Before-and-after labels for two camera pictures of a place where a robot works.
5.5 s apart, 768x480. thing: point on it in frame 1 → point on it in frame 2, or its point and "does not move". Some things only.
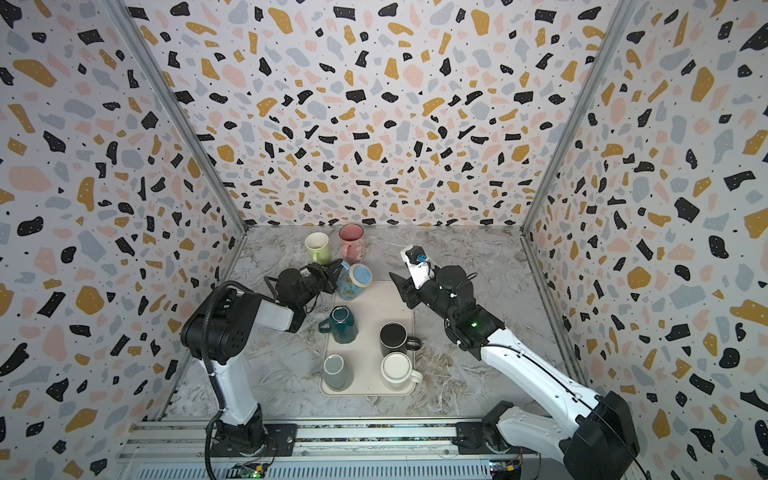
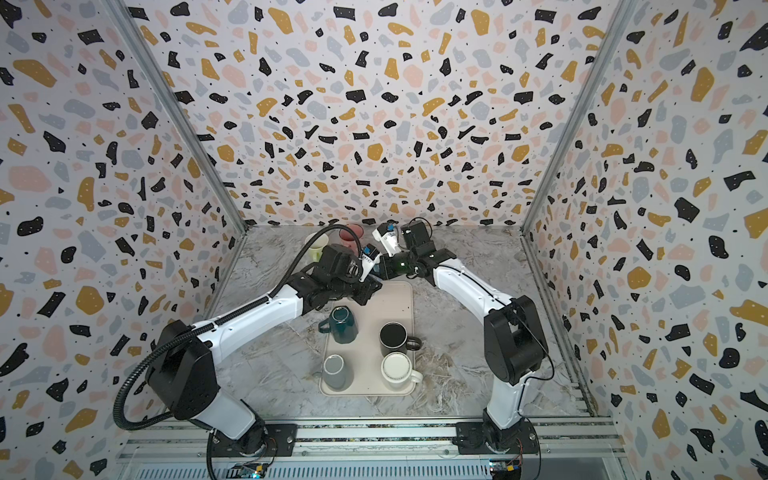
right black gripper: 414,291 → 387,267
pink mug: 353,245 does not move
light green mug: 318,246 does not move
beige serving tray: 378,303 does not move
